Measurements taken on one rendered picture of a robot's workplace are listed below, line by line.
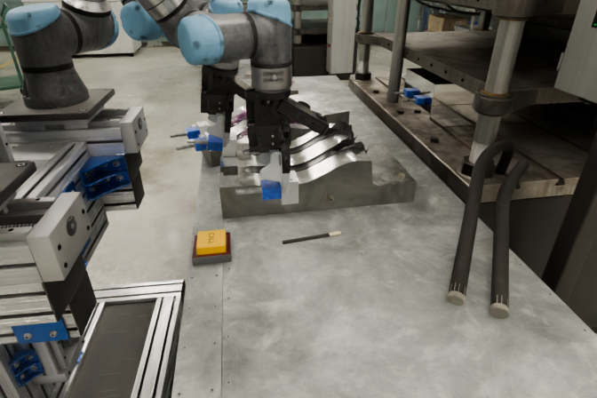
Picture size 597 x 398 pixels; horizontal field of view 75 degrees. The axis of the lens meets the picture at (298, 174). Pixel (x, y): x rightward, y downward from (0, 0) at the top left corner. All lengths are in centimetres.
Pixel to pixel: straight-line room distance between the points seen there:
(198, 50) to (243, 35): 8
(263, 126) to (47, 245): 40
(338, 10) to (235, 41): 463
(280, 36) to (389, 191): 52
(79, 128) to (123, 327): 77
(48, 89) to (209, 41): 60
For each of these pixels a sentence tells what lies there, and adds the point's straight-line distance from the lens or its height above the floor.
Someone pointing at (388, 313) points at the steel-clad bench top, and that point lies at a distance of 77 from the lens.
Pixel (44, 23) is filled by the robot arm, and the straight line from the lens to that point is 115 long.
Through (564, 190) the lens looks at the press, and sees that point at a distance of 146.
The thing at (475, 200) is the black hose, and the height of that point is 89.
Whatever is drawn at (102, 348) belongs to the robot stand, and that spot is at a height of 21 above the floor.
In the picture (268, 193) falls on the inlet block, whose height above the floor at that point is 94.
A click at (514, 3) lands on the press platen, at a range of 116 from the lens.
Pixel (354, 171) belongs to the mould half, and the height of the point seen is 91.
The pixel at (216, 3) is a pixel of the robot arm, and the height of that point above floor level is 128.
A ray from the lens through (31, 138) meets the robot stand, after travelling 123.
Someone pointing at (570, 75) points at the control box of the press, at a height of 112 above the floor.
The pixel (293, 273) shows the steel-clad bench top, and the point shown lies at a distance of 82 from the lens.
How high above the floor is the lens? 135
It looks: 28 degrees down
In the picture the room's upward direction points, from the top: straight up
